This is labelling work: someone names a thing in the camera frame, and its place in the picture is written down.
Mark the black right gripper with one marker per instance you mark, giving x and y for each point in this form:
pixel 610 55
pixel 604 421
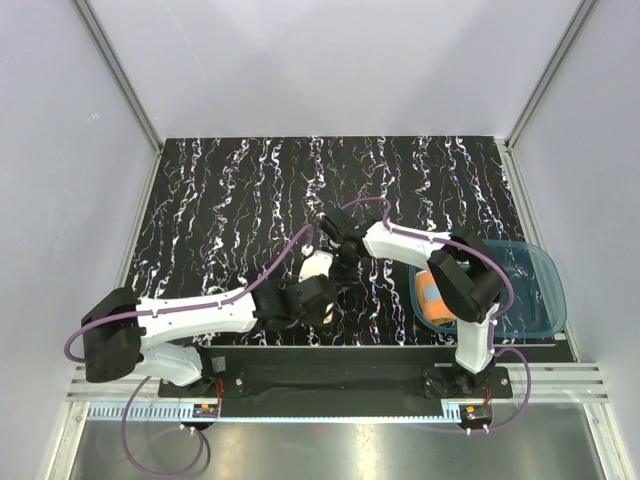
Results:
pixel 342 280

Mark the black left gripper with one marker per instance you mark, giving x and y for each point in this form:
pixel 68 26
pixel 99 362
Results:
pixel 315 319

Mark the orange polka dot towel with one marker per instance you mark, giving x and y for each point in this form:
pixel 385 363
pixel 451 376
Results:
pixel 430 302

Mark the yellow patterned towel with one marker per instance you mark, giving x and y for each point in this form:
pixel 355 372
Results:
pixel 328 314

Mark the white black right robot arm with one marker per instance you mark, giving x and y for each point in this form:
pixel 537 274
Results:
pixel 468 279

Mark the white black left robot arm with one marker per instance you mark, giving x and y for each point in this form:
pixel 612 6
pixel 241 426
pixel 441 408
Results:
pixel 124 335

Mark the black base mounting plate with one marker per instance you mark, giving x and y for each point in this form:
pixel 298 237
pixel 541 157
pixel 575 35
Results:
pixel 428 371

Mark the blue translucent plastic tray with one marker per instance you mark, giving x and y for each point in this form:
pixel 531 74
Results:
pixel 539 307

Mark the grey slotted cable duct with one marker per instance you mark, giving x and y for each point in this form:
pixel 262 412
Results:
pixel 154 411

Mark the aluminium frame rail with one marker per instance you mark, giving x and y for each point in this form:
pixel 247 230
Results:
pixel 567 383

